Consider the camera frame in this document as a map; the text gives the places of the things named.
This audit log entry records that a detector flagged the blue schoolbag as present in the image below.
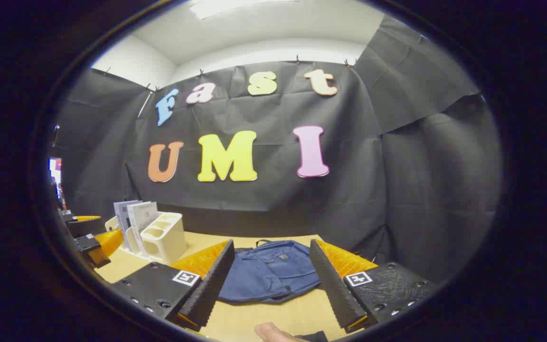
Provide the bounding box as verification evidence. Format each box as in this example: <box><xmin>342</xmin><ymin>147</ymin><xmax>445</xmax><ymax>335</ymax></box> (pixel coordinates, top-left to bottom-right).
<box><xmin>217</xmin><ymin>239</ymin><xmax>322</xmax><ymax>304</ymax></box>

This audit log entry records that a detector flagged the black backdrop cloth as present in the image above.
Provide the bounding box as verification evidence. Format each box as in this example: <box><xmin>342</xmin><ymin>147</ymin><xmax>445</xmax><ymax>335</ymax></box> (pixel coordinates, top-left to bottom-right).
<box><xmin>50</xmin><ymin>14</ymin><xmax>503</xmax><ymax>286</ymax></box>

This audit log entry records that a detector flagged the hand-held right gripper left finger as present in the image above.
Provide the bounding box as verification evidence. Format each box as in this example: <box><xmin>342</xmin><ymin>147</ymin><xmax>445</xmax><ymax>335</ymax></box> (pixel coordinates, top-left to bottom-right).
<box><xmin>111</xmin><ymin>239</ymin><xmax>236</xmax><ymax>332</ymax></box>

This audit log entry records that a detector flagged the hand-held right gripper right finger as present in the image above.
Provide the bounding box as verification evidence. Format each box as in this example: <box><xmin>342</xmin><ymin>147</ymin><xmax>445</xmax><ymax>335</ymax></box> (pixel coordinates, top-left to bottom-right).
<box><xmin>309</xmin><ymin>238</ymin><xmax>440</xmax><ymax>334</ymax></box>

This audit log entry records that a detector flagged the pale blue book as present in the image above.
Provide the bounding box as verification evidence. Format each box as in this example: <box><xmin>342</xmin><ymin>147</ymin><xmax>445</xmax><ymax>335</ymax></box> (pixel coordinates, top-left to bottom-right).
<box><xmin>113</xmin><ymin>200</ymin><xmax>142</xmax><ymax>252</ymax></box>

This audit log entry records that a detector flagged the patterned grey white book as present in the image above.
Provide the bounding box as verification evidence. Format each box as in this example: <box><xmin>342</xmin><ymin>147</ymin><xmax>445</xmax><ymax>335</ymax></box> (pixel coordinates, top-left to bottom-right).
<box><xmin>128</xmin><ymin>201</ymin><xmax>159</xmax><ymax>255</ymax></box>

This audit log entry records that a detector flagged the ceiling light panel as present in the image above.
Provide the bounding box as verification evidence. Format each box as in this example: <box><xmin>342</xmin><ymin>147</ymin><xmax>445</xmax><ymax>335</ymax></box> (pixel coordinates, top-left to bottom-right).
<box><xmin>189</xmin><ymin>0</ymin><xmax>300</xmax><ymax>20</ymax></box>

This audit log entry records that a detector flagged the colourful board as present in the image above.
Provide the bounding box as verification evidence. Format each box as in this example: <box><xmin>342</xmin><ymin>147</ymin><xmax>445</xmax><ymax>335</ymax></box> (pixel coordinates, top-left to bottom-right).
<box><xmin>48</xmin><ymin>158</ymin><xmax>63</xmax><ymax>200</ymax></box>

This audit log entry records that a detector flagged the cream plastic bookshelf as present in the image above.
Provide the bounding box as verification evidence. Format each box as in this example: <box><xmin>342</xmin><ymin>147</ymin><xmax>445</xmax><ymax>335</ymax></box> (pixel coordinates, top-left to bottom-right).
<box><xmin>105</xmin><ymin>211</ymin><xmax>188</xmax><ymax>266</ymax></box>

